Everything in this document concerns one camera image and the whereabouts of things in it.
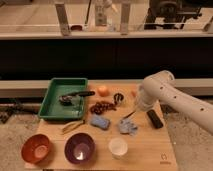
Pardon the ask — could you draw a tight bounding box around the black rectangular block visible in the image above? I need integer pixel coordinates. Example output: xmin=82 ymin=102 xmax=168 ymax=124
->
xmin=147 ymin=110 xmax=163 ymax=129

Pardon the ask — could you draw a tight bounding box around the blue sponge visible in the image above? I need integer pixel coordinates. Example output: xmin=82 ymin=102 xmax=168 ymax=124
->
xmin=90 ymin=115 xmax=110 ymax=130

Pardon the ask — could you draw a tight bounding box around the white cup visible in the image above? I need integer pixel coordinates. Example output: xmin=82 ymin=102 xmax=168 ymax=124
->
xmin=108 ymin=138 xmax=128 ymax=158

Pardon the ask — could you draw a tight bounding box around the wooden board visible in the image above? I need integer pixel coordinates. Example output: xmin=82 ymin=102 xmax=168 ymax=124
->
xmin=25 ymin=83 xmax=178 ymax=171

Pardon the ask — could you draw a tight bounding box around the green plastic tray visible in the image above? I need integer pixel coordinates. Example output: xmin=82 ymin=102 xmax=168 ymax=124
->
xmin=39 ymin=78 xmax=88 ymax=121

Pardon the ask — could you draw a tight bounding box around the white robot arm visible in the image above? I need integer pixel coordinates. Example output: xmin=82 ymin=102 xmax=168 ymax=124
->
xmin=135 ymin=70 xmax=213 ymax=135

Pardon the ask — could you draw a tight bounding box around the crumpled blue cloth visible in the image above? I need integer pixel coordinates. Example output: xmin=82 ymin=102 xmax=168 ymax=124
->
xmin=118 ymin=119 xmax=138 ymax=135

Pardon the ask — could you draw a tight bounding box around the orange carrot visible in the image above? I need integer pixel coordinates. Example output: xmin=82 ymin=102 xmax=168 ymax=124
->
xmin=131 ymin=90 xmax=137 ymax=98

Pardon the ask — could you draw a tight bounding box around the yellow banana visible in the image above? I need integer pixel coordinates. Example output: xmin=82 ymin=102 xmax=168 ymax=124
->
xmin=61 ymin=120 xmax=85 ymax=134

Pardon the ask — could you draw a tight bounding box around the orange bowl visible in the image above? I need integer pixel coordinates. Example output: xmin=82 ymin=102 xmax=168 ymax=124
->
xmin=21 ymin=134 xmax=51 ymax=164

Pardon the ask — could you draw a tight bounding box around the black handled ladle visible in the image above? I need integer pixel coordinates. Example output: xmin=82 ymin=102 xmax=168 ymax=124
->
xmin=59 ymin=91 xmax=95 ymax=105

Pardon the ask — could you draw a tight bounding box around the metal cup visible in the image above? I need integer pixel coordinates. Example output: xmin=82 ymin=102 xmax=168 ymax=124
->
xmin=113 ymin=93 xmax=124 ymax=106

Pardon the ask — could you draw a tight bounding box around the bunch of dark grapes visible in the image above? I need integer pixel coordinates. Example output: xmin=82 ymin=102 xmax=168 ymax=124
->
xmin=90 ymin=101 xmax=116 ymax=115

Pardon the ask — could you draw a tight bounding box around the orange fruit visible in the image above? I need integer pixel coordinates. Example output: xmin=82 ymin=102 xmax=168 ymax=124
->
xmin=97 ymin=86 xmax=109 ymax=97

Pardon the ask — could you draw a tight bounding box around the purple bowl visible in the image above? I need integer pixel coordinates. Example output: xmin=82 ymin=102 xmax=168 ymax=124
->
xmin=64 ymin=133 xmax=95 ymax=164

